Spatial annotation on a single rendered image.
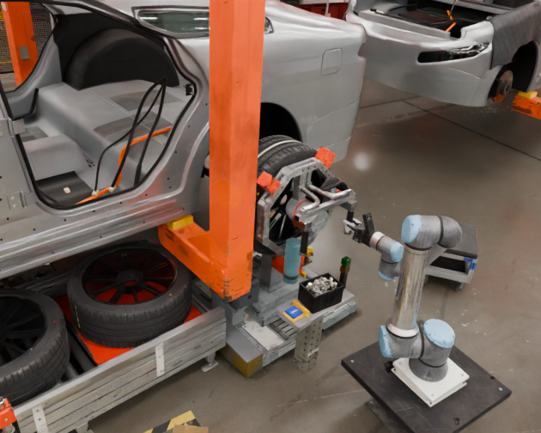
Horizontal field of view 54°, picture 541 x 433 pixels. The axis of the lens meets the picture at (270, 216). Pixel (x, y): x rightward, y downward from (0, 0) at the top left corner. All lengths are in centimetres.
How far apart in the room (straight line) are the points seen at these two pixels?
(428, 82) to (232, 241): 309
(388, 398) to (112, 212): 163
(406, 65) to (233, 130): 315
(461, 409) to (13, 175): 229
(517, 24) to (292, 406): 377
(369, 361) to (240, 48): 167
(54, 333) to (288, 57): 188
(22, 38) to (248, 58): 279
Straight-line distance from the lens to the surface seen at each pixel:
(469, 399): 288
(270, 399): 303
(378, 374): 284
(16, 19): 469
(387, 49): 531
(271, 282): 331
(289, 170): 273
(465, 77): 515
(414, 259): 236
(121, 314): 278
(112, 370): 272
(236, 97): 223
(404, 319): 253
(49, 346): 269
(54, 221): 269
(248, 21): 218
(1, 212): 258
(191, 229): 303
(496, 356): 362
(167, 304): 281
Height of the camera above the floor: 234
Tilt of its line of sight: 32 degrees down
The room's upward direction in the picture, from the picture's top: 4 degrees clockwise
